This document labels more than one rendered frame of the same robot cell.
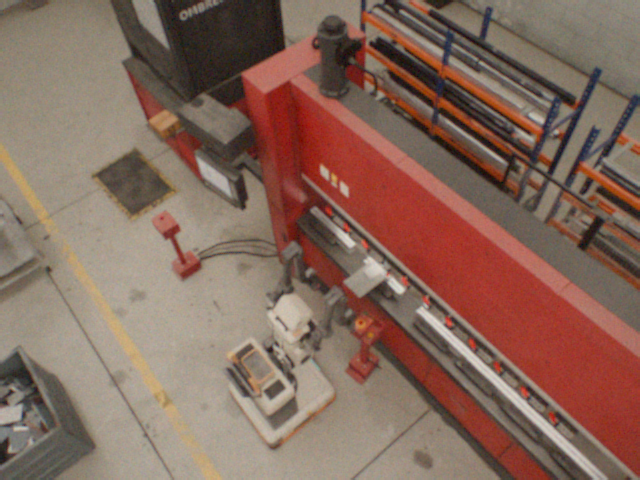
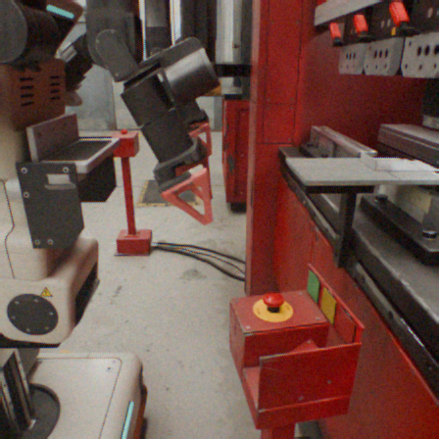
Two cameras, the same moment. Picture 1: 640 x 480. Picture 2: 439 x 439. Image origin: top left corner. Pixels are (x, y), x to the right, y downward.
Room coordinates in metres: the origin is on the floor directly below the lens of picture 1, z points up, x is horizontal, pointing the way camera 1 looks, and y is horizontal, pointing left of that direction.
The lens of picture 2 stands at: (1.25, -0.49, 1.19)
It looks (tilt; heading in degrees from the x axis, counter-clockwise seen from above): 23 degrees down; 34
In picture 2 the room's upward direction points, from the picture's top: straight up
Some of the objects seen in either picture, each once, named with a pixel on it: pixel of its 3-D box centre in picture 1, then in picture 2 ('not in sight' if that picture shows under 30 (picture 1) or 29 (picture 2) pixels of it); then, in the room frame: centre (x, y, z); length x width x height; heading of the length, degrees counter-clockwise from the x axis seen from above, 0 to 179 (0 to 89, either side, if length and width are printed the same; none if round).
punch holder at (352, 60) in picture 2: (341, 214); (364, 43); (2.47, -0.17, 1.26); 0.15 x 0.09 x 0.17; 36
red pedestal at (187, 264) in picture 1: (175, 245); (128, 193); (2.88, 1.34, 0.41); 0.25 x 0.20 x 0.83; 126
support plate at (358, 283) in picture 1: (364, 279); (357, 170); (2.04, -0.31, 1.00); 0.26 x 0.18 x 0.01; 126
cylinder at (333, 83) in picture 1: (344, 59); not in sight; (2.63, -0.22, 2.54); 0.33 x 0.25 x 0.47; 36
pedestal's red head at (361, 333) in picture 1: (366, 328); (285, 338); (1.75, -0.29, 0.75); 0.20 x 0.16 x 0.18; 45
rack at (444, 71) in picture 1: (453, 100); not in sight; (4.02, -1.38, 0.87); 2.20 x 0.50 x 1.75; 35
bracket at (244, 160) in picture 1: (247, 174); (241, 71); (3.01, 0.56, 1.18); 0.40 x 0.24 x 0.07; 36
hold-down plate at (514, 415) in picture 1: (521, 422); not in sight; (0.96, -1.21, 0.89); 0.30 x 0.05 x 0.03; 36
